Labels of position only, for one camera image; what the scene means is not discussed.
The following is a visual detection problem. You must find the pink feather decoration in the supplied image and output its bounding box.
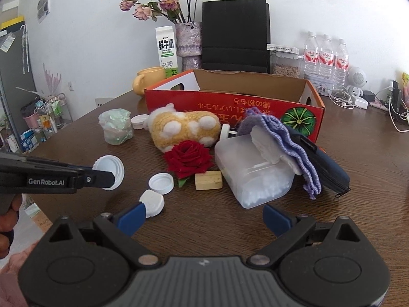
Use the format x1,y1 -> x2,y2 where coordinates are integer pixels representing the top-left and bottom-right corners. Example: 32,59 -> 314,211
43,62 -> 63,98

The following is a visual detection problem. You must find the purple knitted cloth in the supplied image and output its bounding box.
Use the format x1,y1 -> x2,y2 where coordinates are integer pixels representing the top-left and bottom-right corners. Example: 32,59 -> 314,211
236,107 -> 322,200

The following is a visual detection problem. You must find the grey refrigerator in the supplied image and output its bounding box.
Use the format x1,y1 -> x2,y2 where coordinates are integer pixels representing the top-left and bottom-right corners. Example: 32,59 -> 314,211
0,15 -> 40,154

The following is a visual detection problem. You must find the person's left hand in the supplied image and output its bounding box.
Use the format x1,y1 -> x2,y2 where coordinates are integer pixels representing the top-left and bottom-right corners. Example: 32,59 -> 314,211
0,193 -> 23,259

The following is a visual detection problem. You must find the white round speaker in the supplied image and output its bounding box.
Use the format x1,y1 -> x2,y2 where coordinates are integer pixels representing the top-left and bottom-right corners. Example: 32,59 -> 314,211
347,67 -> 369,98

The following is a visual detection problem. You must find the clear seed container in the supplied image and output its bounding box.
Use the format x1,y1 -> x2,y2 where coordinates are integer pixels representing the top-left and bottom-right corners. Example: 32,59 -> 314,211
267,43 -> 302,79

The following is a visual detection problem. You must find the purple textured vase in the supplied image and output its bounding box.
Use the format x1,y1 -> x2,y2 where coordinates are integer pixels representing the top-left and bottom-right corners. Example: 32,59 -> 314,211
175,22 -> 203,71

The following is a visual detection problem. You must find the white plastic bottle cap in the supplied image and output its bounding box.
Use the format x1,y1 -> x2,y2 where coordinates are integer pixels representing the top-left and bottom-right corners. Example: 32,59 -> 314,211
93,155 -> 125,191
140,189 -> 165,218
148,173 -> 175,195
131,114 -> 151,130

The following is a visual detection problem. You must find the colourful snack packet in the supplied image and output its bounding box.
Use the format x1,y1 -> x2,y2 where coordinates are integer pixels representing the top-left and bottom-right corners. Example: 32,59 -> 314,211
401,72 -> 409,109

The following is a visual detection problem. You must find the person's left forearm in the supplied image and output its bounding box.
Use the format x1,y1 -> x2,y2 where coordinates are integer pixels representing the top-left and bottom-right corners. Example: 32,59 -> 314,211
0,243 -> 36,307

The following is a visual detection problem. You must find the yellow box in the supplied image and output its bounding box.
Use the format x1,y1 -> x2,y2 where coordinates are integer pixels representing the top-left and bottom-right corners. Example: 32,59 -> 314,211
0,15 -> 25,32

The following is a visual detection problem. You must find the wire shelf rack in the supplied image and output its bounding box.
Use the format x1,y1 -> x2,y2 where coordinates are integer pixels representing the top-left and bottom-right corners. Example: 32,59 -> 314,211
19,93 -> 72,154

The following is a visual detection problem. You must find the navy zip pouch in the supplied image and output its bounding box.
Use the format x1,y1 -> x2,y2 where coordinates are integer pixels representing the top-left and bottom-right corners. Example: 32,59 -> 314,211
283,125 -> 351,200

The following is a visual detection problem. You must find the crumpled plastic bag ball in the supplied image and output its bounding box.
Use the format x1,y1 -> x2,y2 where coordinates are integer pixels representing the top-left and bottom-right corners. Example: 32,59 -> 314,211
98,109 -> 134,144

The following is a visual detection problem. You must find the red cardboard box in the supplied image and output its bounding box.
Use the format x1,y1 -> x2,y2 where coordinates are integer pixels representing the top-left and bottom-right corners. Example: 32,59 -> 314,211
144,69 -> 326,144

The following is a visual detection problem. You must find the clear folded umbrella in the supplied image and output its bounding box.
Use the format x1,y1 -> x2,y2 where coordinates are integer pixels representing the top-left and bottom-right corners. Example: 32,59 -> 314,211
21,24 -> 31,74

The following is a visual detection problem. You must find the white tissue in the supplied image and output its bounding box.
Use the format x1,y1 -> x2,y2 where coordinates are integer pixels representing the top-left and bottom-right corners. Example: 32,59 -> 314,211
251,125 -> 302,175

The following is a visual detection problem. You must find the small wooden block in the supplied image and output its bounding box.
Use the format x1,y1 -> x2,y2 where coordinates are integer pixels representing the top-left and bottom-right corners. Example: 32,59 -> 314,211
195,171 -> 223,191

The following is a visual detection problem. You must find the milk carton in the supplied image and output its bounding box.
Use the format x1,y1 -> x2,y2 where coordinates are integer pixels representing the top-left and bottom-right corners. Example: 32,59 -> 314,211
155,26 -> 179,78

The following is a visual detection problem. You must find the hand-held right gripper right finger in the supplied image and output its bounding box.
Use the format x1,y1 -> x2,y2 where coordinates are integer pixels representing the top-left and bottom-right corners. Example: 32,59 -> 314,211
247,204 -> 361,267

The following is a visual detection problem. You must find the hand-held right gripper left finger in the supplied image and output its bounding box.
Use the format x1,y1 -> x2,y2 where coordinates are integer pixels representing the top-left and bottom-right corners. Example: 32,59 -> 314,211
41,202 -> 160,267

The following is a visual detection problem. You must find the clear plastic container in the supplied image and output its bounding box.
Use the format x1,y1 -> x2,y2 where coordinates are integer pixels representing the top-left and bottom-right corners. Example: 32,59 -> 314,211
214,133 -> 295,209

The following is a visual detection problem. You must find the black upright device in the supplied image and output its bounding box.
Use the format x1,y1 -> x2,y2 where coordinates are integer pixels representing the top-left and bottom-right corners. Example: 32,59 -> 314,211
388,81 -> 404,116

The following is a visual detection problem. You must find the black paper bag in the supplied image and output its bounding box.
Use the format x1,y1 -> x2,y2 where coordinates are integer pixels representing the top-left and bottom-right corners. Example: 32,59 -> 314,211
201,0 -> 271,74

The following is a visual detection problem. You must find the yellow and white plush sheep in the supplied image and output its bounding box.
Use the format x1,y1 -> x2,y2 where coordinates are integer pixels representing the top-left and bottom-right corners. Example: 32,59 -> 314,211
145,103 -> 222,153

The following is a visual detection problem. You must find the water bottle red label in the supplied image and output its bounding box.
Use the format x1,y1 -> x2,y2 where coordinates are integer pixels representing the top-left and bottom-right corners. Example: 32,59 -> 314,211
319,34 -> 335,87
332,38 -> 350,90
303,31 -> 321,84

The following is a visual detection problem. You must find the wall poster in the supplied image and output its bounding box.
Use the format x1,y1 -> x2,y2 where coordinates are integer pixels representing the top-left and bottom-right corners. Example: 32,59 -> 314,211
36,0 -> 52,24

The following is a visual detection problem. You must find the yellow mug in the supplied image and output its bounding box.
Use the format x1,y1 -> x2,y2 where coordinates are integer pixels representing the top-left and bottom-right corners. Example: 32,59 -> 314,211
132,67 -> 175,96

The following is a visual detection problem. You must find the red rose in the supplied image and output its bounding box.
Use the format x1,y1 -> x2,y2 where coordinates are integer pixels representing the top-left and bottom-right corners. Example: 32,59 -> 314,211
163,140 -> 215,188

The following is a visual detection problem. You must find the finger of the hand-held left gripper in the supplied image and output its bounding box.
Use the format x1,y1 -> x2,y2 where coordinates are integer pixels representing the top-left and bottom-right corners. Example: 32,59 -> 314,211
19,157 -> 97,171
76,169 -> 116,190

